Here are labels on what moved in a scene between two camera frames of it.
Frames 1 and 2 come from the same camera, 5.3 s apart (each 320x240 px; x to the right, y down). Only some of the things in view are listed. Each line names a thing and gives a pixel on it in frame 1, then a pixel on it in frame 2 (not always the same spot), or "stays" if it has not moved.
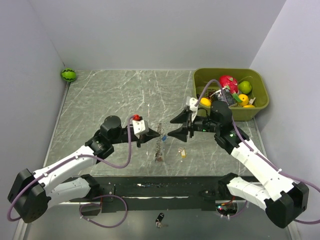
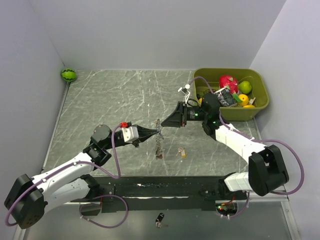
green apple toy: x=245 y=87 stays
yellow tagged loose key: x=182 y=151 stays
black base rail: x=158 y=193 stays
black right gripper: x=181 y=133 → x=178 y=118
